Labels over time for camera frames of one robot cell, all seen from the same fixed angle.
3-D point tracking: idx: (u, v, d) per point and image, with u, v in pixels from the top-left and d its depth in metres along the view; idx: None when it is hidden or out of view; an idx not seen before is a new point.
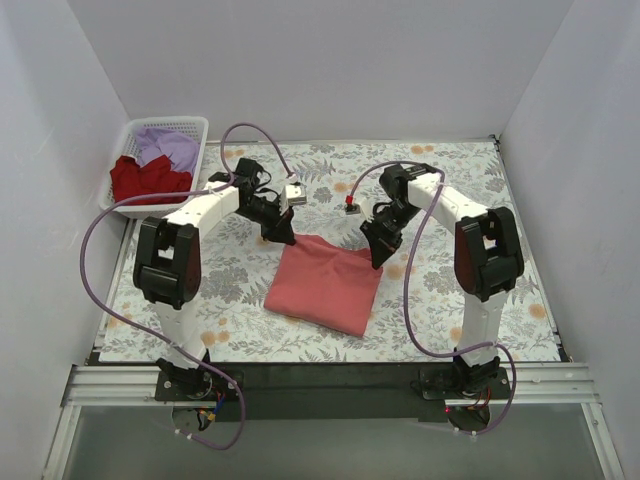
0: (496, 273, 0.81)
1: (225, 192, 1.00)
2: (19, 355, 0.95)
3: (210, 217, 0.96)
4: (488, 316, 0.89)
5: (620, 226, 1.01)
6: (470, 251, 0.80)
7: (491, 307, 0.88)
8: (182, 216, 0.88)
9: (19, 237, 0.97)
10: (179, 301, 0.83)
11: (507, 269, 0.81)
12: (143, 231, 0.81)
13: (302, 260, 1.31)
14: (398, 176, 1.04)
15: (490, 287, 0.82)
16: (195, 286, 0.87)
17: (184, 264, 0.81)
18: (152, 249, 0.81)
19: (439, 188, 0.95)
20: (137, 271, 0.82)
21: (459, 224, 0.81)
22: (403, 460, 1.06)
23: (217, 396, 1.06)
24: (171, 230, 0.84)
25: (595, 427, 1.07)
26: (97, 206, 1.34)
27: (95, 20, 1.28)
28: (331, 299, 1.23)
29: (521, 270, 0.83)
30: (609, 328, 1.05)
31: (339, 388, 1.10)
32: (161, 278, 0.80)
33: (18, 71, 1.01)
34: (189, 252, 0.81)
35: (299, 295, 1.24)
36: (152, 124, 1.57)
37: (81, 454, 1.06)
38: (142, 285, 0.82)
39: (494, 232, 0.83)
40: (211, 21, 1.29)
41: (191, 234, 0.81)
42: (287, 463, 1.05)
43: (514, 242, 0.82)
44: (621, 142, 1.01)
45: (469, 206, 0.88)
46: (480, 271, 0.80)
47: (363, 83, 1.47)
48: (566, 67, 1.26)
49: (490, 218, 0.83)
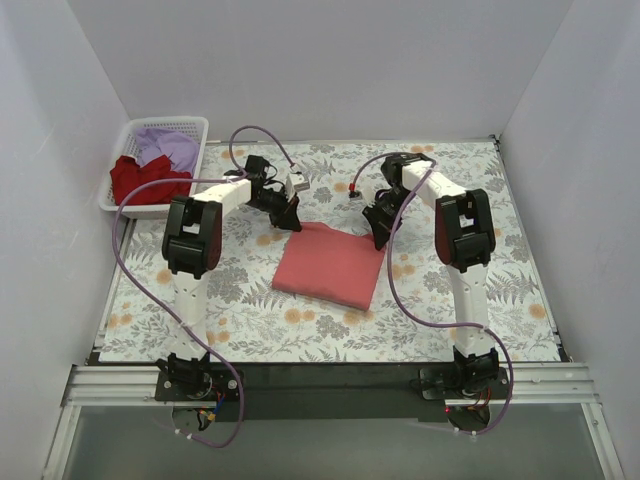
0: (470, 246, 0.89)
1: (242, 183, 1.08)
2: (20, 354, 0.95)
3: (228, 203, 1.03)
4: (470, 291, 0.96)
5: (620, 225, 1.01)
6: (447, 225, 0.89)
7: (472, 282, 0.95)
8: (202, 197, 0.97)
9: (19, 237, 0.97)
10: (202, 271, 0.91)
11: (481, 244, 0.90)
12: (172, 208, 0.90)
13: (306, 242, 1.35)
14: (395, 164, 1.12)
15: (464, 259, 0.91)
16: (216, 261, 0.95)
17: (209, 236, 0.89)
18: (180, 223, 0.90)
19: (428, 172, 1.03)
20: (165, 244, 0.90)
21: (438, 202, 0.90)
22: (404, 461, 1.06)
23: (217, 396, 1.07)
24: (196, 209, 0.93)
25: (595, 427, 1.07)
26: (98, 206, 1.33)
27: (95, 20, 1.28)
28: (337, 277, 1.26)
29: (494, 246, 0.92)
30: (609, 328, 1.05)
31: (338, 388, 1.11)
32: (188, 249, 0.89)
33: (17, 71, 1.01)
34: (215, 225, 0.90)
35: (305, 273, 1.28)
36: (152, 124, 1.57)
37: (81, 454, 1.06)
38: (169, 256, 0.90)
39: (472, 211, 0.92)
40: (211, 21, 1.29)
41: (216, 209, 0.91)
42: (287, 463, 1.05)
43: (487, 218, 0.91)
44: (620, 142, 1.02)
45: (452, 187, 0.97)
46: (454, 242, 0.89)
47: (363, 83, 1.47)
48: (565, 68, 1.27)
49: (468, 198, 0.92)
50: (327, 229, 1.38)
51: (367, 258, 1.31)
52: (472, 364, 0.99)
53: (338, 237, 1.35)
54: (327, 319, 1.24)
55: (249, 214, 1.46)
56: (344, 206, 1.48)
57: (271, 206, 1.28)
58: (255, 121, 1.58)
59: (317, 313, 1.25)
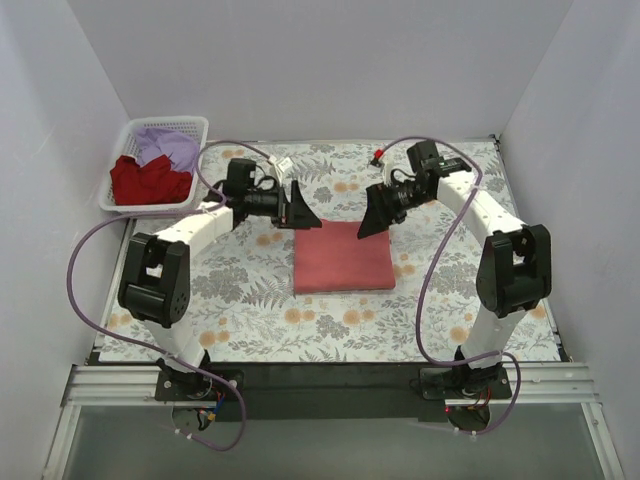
0: (520, 294, 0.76)
1: (220, 211, 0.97)
2: (19, 354, 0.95)
3: (204, 235, 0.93)
4: (500, 331, 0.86)
5: (619, 226, 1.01)
6: (497, 268, 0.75)
7: (505, 324, 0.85)
8: (170, 233, 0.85)
9: (19, 237, 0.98)
10: (167, 322, 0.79)
11: (533, 291, 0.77)
12: (130, 248, 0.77)
13: (317, 243, 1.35)
14: (429, 168, 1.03)
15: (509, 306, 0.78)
16: (181, 307, 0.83)
17: (172, 284, 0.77)
18: (140, 267, 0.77)
19: (474, 192, 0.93)
20: (121, 290, 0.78)
21: (491, 239, 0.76)
22: (404, 461, 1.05)
23: (217, 396, 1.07)
24: (159, 249, 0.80)
25: (595, 427, 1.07)
26: (97, 206, 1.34)
27: (95, 20, 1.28)
28: (358, 272, 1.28)
29: (546, 293, 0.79)
30: (609, 328, 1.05)
31: (339, 388, 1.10)
32: (147, 298, 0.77)
33: (18, 72, 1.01)
34: (179, 270, 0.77)
35: (326, 275, 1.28)
36: (152, 124, 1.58)
37: (81, 454, 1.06)
38: (127, 305, 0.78)
39: (525, 248, 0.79)
40: (211, 21, 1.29)
41: (180, 254, 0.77)
42: (287, 463, 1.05)
43: (544, 261, 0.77)
44: (621, 142, 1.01)
45: (504, 218, 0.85)
46: (502, 288, 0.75)
47: (363, 83, 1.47)
48: (565, 67, 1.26)
49: (524, 234, 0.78)
50: (330, 226, 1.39)
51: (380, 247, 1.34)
52: (472, 369, 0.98)
53: (344, 233, 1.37)
54: (327, 319, 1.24)
55: None
56: (344, 206, 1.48)
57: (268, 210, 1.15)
58: (256, 121, 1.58)
59: (317, 313, 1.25)
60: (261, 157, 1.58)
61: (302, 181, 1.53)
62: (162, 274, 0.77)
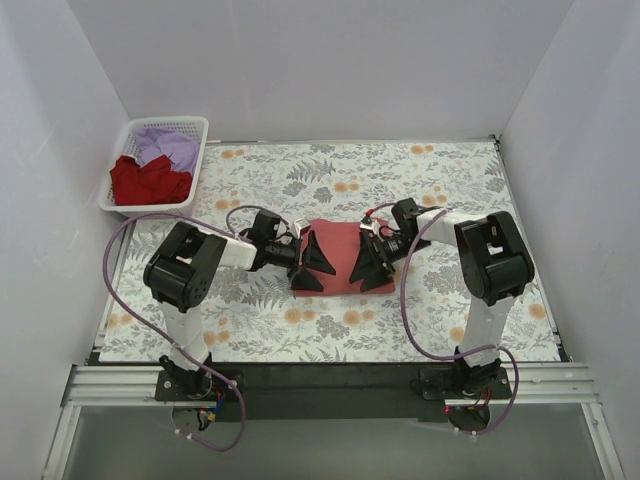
0: (504, 272, 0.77)
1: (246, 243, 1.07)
2: (19, 354, 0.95)
3: (230, 253, 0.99)
4: (493, 321, 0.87)
5: (619, 226, 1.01)
6: (473, 249, 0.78)
7: (496, 312, 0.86)
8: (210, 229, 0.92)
9: (19, 236, 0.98)
10: (186, 303, 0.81)
11: (517, 269, 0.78)
12: (174, 230, 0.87)
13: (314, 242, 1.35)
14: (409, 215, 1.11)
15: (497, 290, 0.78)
16: (199, 297, 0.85)
17: (202, 263, 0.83)
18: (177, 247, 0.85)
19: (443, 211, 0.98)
20: (148, 269, 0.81)
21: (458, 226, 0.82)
22: (404, 461, 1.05)
23: (217, 396, 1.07)
24: (198, 242, 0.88)
25: (595, 427, 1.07)
26: (97, 206, 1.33)
27: (95, 20, 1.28)
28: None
29: (531, 276, 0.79)
30: (610, 329, 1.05)
31: (339, 388, 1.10)
32: (173, 275, 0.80)
33: (17, 72, 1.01)
34: (214, 255, 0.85)
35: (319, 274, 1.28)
36: (152, 124, 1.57)
37: (81, 454, 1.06)
38: (151, 280, 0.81)
39: (497, 238, 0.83)
40: (210, 21, 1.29)
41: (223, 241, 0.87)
42: (287, 463, 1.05)
43: (517, 240, 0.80)
44: (621, 142, 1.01)
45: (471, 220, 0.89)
46: (484, 267, 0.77)
47: (363, 83, 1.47)
48: (565, 67, 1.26)
49: (492, 223, 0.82)
50: (329, 224, 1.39)
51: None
52: (472, 367, 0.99)
53: (344, 233, 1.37)
54: (327, 319, 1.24)
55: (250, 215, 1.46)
56: (344, 206, 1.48)
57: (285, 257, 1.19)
58: (256, 121, 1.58)
59: (317, 313, 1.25)
60: (261, 157, 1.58)
61: (302, 181, 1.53)
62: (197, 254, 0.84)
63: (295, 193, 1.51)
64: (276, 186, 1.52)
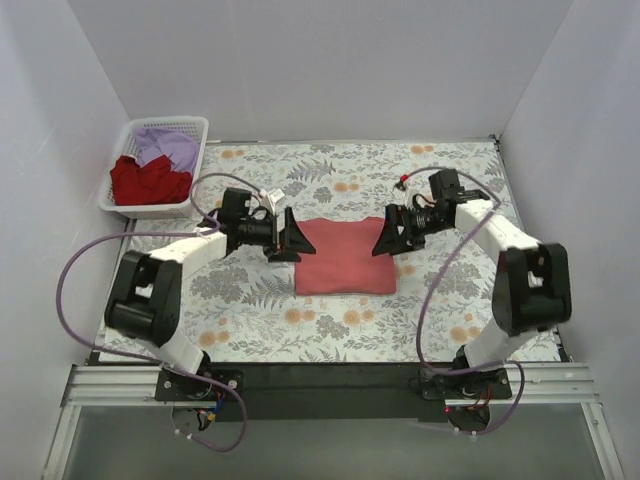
0: (537, 312, 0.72)
1: (214, 236, 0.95)
2: (20, 354, 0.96)
3: (197, 258, 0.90)
4: (508, 345, 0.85)
5: (619, 226, 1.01)
6: (512, 281, 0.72)
7: (516, 341, 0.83)
8: (163, 252, 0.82)
9: (19, 236, 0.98)
10: (157, 342, 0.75)
11: (553, 312, 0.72)
12: (123, 263, 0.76)
13: (310, 237, 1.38)
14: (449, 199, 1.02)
15: (525, 326, 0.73)
16: (171, 331, 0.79)
17: (163, 300, 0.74)
18: (128, 285, 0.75)
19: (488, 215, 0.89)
20: (106, 313, 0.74)
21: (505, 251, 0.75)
22: (404, 461, 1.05)
23: (217, 396, 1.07)
24: (151, 269, 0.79)
25: (595, 427, 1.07)
26: (97, 206, 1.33)
27: (95, 21, 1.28)
28: (354, 272, 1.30)
29: (565, 319, 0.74)
30: (610, 329, 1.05)
31: (339, 388, 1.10)
32: (136, 316, 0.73)
33: (18, 72, 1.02)
34: (170, 286, 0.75)
35: (309, 264, 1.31)
36: (152, 124, 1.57)
37: (81, 454, 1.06)
38: (114, 326, 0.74)
39: (542, 269, 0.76)
40: (211, 22, 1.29)
41: (176, 271, 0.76)
42: (287, 463, 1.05)
43: (563, 282, 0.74)
44: (620, 143, 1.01)
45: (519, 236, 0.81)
46: (518, 303, 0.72)
47: (363, 83, 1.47)
48: (566, 67, 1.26)
49: (540, 252, 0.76)
50: (327, 222, 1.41)
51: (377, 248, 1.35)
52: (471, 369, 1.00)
53: (342, 235, 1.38)
54: (327, 319, 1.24)
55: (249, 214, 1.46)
56: (344, 206, 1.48)
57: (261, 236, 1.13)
58: (256, 121, 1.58)
59: (317, 313, 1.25)
60: (260, 158, 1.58)
61: (302, 181, 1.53)
62: (154, 289, 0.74)
63: (295, 193, 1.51)
64: (276, 186, 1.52)
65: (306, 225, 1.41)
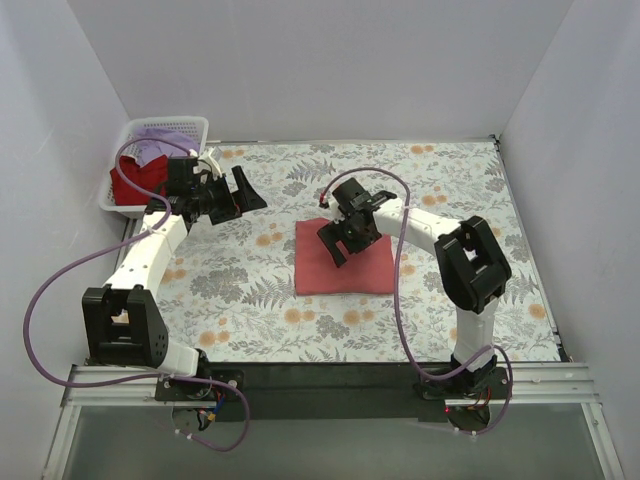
0: (488, 285, 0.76)
1: (168, 225, 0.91)
2: (20, 354, 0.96)
3: (159, 260, 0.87)
4: (483, 326, 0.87)
5: (619, 227, 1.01)
6: (455, 268, 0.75)
7: (486, 317, 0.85)
8: (124, 276, 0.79)
9: (20, 236, 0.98)
10: (155, 364, 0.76)
11: (497, 275, 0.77)
12: (87, 307, 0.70)
13: (309, 236, 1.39)
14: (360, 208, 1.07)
15: (483, 298, 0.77)
16: (163, 351, 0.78)
17: (146, 333, 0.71)
18: (102, 325, 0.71)
19: (405, 211, 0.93)
20: (93, 354, 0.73)
21: (438, 243, 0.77)
22: (404, 461, 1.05)
23: (217, 396, 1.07)
24: (119, 297, 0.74)
25: (595, 427, 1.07)
26: (98, 206, 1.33)
27: (96, 21, 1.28)
28: (352, 272, 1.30)
29: (509, 275, 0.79)
30: (610, 329, 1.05)
31: (338, 388, 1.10)
32: (125, 352, 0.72)
33: (18, 72, 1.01)
34: (147, 320, 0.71)
35: (306, 264, 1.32)
36: (152, 124, 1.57)
37: (80, 454, 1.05)
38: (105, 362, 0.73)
39: (471, 242, 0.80)
40: (211, 21, 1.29)
41: (145, 299, 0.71)
42: (287, 463, 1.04)
43: (494, 246, 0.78)
44: (620, 143, 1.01)
45: (442, 222, 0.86)
46: (471, 286, 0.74)
47: (362, 83, 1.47)
48: (566, 67, 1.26)
49: (464, 229, 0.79)
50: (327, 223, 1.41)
51: (373, 248, 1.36)
52: (474, 372, 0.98)
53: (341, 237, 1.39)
54: (327, 318, 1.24)
55: (249, 214, 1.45)
56: None
57: (215, 201, 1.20)
58: (256, 121, 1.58)
59: (317, 313, 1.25)
60: (260, 158, 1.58)
61: (302, 181, 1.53)
62: (135, 327, 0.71)
63: (295, 193, 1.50)
64: (276, 186, 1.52)
65: (307, 225, 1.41)
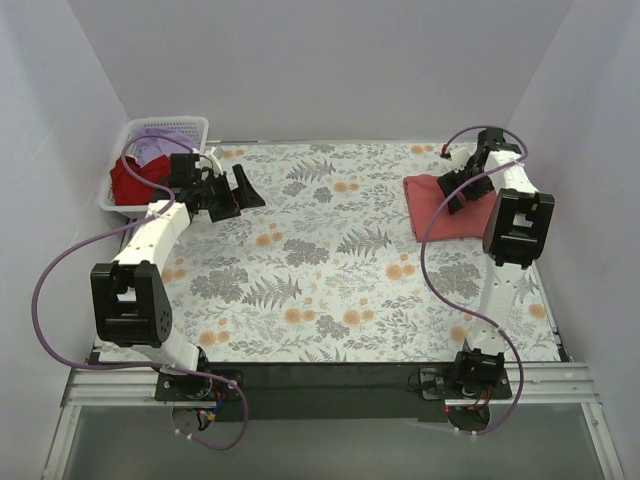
0: (514, 247, 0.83)
1: (173, 210, 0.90)
2: (19, 355, 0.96)
3: (164, 242, 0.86)
4: (498, 287, 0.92)
5: (619, 226, 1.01)
6: (501, 216, 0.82)
7: (503, 278, 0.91)
8: (130, 254, 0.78)
9: (19, 236, 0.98)
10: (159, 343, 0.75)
11: (528, 248, 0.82)
12: (95, 282, 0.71)
13: (420, 192, 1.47)
14: (486, 145, 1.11)
15: (505, 254, 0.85)
16: (166, 329, 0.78)
17: (152, 306, 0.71)
18: (109, 300, 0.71)
19: (512, 162, 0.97)
20: (101, 329, 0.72)
21: (500, 192, 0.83)
22: (405, 462, 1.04)
23: (217, 396, 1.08)
24: (125, 274, 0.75)
25: (595, 427, 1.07)
26: (98, 206, 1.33)
27: (95, 20, 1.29)
28: (467, 219, 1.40)
29: (538, 255, 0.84)
30: (609, 329, 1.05)
31: (339, 388, 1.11)
32: (132, 327, 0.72)
33: (18, 73, 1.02)
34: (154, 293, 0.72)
35: (423, 212, 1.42)
36: (152, 124, 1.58)
37: (80, 454, 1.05)
38: (112, 339, 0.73)
39: (532, 214, 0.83)
40: (210, 22, 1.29)
41: (151, 273, 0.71)
42: (287, 463, 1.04)
43: (545, 224, 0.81)
44: (620, 143, 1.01)
45: (525, 184, 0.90)
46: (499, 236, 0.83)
47: (362, 83, 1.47)
48: (566, 67, 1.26)
49: (535, 199, 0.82)
50: (435, 180, 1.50)
51: (483, 199, 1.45)
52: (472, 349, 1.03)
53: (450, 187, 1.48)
54: (327, 319, 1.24)
55: (249, 214, 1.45)
56: (344, 206, 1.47)
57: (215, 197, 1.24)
58: (255, 121, 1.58)
59: (317, 313, 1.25)
60: (260, 158, 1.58)
61: (302, 181, 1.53)
62: (142, 301, 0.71)
63: (295, 193, 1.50)
64: (276, 186, 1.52)
65: (414, 180, 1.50)
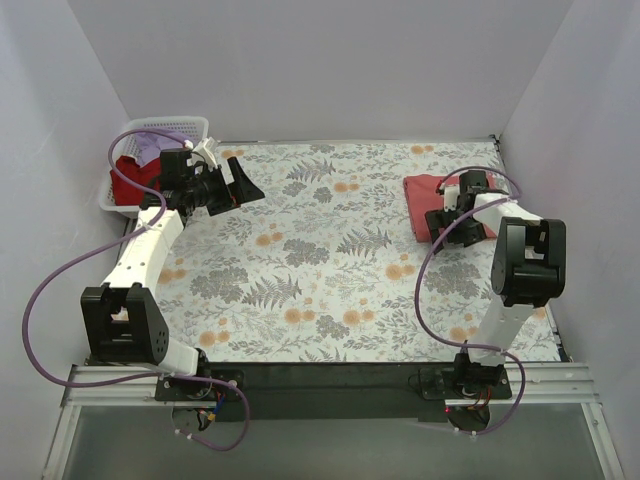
0: (528, 283, 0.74)
1: (165, 222, 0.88)
2: (20, 355, 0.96)
3: (157, 256, 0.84)
4: (506, 321, 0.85)
5: (619, 225, 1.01)
6: (510, 248, 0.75)
7: (512, 315, 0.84)
8: (120, 275, 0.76)
9: (19, 235, 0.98)
10: (155, 362, 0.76)
11: (544, 283, 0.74)
12: (86, 308, 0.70)
13: (419, 190, 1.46)
14: (470, 193, 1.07)
15: (518, 293, 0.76)
16: (163, 346, 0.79)
17: (146, 332, 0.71)
18: (102, 325, 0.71)
19: (503, 199, 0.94)
20: (95, 352, 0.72)
21: (505, 221, 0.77)
22: (405, 462, 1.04)
23: (217, 396, 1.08)
24: (118, 296, 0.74)
25: (595, 427, 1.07)
26: (97, 206, 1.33)
27: (94, 20, 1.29)
28: None
29: (558, 292, 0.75)
30: (610, 329, 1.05)
31: (338, 388, 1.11)
32: (126, 352, 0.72)
33: (18, 71, 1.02)
34: (148, 320, 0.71)
35: (422, 211, 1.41)
36: (152, 124, 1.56)
37: (80, 454, 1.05)
38: (107, 361, 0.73)
39: (542, 245, 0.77)
40: (209, 21, 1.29)
41: (143, 298, 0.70)
42: (286, 463, 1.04)
43: (559, 254, 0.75)
44: (621, 142, 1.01)
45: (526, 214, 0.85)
46: (512, 270, 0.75)
47: (362, 83, 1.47)
48: (567, 66, 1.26)
49: (542, 228, 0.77)
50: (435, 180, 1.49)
51: None
52: (472, 362, 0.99)
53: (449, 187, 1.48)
54: (327, 319, 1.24)
55: (249, 214, 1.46)
56: (344, 206, 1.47)
57: (212, 193, 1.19)
58: (255, 121, 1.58)
59: (317, 313, 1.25)
60: (261, 158, 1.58)
61: (302, 181, 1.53)
62: (135, 329, 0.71)
63: (295, 193, 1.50)
64: (276, 186, 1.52)
65: (413, 180, 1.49)
